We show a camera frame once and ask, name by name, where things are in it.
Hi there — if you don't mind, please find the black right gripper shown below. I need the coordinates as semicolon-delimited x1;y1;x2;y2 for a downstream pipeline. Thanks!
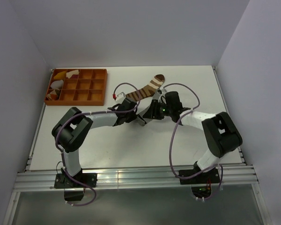
142;99;173;120

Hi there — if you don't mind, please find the grey sock with black stripes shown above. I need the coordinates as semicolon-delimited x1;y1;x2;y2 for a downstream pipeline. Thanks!
136;94;164;127

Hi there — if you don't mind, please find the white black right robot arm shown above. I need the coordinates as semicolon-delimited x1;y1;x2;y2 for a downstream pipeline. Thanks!
140;91;243;183

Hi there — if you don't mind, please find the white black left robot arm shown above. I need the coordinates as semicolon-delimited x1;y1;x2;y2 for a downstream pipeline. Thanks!
52;98;139;187

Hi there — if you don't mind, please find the brown striped sock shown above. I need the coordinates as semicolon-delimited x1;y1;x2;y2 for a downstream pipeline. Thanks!
126;74;165;102

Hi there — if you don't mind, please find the white maroon rolled sock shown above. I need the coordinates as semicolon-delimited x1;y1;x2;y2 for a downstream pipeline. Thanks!
66;69;80;79

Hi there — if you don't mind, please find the orange wooden compartment tray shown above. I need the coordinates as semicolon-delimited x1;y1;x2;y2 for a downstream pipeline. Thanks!
44;68;108;106

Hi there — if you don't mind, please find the yellow rolled sock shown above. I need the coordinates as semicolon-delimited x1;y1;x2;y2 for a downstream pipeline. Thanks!
53;71;67;80

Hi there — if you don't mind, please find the orange white rolled sock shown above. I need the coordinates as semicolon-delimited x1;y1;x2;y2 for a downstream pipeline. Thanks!
46;89;61;101

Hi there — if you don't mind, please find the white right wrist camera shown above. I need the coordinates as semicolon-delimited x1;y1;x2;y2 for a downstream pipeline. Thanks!
157;87;167;95

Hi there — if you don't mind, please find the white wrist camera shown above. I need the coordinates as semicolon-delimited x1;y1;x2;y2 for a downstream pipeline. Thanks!
115;92;126;104
157;87;167;95

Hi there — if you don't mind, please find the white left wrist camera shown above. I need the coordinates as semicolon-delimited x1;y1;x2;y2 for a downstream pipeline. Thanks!
115;92;126;104

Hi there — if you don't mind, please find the aluminium table edge rail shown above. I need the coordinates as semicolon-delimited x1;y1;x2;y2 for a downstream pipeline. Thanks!
212;66;245;165

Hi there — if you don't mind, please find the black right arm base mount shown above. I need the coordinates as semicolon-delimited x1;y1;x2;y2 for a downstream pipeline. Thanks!
180;168;221;199

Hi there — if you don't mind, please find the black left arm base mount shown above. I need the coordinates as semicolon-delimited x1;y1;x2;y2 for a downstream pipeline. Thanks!
54;169;97;205

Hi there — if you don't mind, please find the aluminium front frame rail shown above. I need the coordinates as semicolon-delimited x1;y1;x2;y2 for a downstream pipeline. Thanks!
13;165;259;192

